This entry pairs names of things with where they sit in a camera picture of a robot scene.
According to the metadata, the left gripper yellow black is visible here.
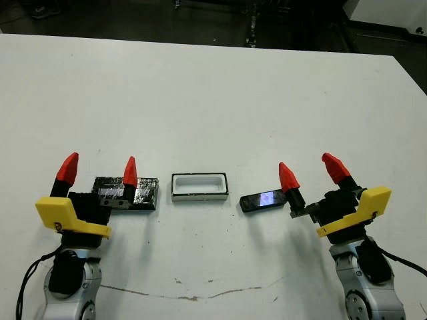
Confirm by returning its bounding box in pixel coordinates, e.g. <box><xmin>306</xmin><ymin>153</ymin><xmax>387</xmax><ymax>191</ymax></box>
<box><xmin>35</xmin><ymin>152</ymin><xmax>138</xmax><ymax>249</ymax></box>

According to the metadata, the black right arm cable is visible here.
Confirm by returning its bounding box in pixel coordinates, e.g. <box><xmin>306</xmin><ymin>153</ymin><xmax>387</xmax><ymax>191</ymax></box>
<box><xmin>379</xmin><ymin>248</ymin><xmax>427</xmax><ymax>273</ymax></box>

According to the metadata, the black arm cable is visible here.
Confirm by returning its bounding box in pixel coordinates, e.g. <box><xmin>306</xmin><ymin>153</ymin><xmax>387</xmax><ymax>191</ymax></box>
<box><xmin>379</xmin><ymin>248</ymin><xmax>427</xmax><ymax>273</ymax></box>
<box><xmin>15</xmin><ymin>251</ymin><xmax>57</xmax><ymax>320</ymax></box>

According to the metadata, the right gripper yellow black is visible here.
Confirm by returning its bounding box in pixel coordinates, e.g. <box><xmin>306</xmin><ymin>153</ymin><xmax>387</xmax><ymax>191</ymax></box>
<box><xmin>278</xmin><ymin>152</ymin><xmax>392</xmax><ymax>246</ymax></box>

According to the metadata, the white camera box base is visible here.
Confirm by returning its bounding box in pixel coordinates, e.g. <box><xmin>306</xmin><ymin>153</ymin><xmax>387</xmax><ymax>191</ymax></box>
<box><xmin>171</xmin><ymin>171</ymin><xmax>231</xmax><ymax>203</ymax></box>

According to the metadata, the black glossy box lid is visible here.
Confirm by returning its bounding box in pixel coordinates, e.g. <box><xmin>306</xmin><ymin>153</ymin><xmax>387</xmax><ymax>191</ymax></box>
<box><xmin>90</xmin><ymin>176</ymin><xmax>160</xmax><ymax>211</ymax></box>

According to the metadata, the metal pole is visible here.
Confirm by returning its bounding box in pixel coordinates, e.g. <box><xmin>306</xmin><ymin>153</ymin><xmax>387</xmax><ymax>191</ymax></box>
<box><xmin>245</xmin><ymin>0</ymin><xmax>260</xmax><ymax>48</ymax></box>

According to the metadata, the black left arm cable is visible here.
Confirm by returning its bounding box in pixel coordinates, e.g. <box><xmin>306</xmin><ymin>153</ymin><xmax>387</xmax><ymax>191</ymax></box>
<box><xmin>15</xmin><ymin>251</ymin><xmax>57</xmax><ymax>320</ymax></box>

